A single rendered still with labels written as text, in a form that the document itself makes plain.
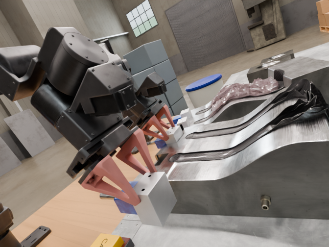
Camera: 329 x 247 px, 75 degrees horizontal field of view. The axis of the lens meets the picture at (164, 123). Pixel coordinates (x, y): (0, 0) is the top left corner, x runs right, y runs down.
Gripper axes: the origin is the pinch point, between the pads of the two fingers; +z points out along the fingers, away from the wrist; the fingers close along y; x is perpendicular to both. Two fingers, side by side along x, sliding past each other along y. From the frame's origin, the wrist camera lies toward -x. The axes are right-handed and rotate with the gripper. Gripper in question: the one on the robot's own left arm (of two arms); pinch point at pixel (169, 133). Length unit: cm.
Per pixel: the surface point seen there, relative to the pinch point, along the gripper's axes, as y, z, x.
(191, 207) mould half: -19.0, 13.0, -5.3
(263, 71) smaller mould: 67, 14, -14
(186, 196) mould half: -19.0, 10.5, -6.7
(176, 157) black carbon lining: -9.9, 4.7, -4.0
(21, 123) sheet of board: 313, -375, 671
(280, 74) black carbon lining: 36.1, 14.9, -23.6
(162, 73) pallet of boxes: 221, -58, 111
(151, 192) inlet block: -30.6, 2.6, -15.9
